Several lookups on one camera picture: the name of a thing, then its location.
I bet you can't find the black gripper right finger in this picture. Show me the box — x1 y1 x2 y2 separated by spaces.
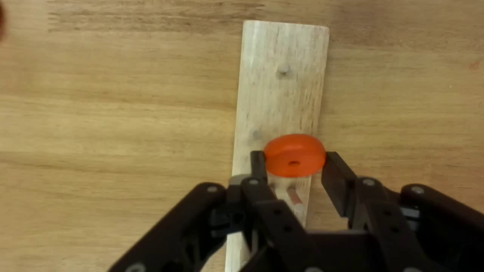
320 150 484 272

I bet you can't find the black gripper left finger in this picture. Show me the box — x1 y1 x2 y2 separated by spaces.
107 150 310 272

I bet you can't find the wooden peg base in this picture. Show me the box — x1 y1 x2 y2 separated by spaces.
224 20 331 272

